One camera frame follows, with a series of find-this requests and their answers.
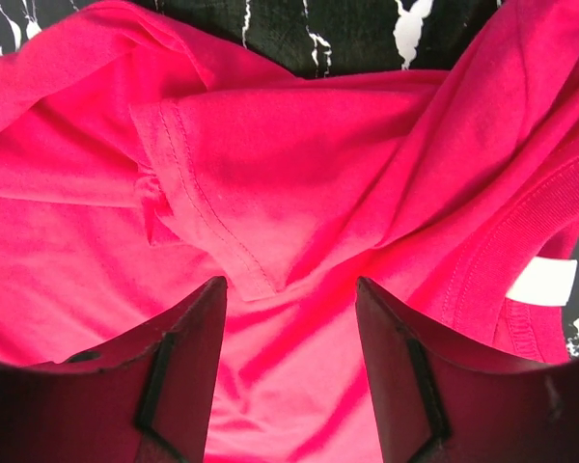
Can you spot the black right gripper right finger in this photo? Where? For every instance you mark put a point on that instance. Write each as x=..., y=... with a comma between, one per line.
x=439, y=396

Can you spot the red t-shirt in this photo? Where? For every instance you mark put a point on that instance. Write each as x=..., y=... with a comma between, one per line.
x=140, y=157

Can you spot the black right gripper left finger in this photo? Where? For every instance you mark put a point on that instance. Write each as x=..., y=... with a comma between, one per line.
x=144, y=396

